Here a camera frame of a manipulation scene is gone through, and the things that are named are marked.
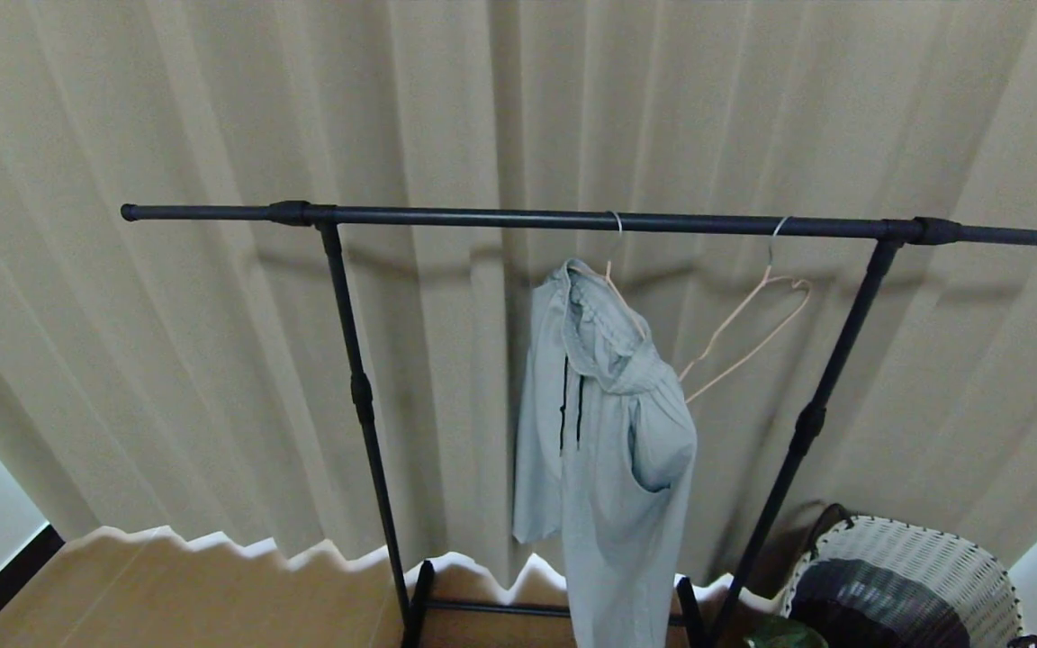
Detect black clothes rack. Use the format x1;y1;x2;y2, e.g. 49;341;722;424
120;200;1037;648

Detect beige curtain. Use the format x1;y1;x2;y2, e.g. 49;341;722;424
0;0;1037;597

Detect white laundry basket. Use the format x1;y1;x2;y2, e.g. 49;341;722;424
780;502;1037;648

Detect pink clothes hanger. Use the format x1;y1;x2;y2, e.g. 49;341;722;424
568;211;651;343
679;216;814;405

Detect green garment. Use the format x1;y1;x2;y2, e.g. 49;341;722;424
744;615;831;648

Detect pale grey shorts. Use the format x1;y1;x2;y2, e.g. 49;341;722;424
512;259;699;648

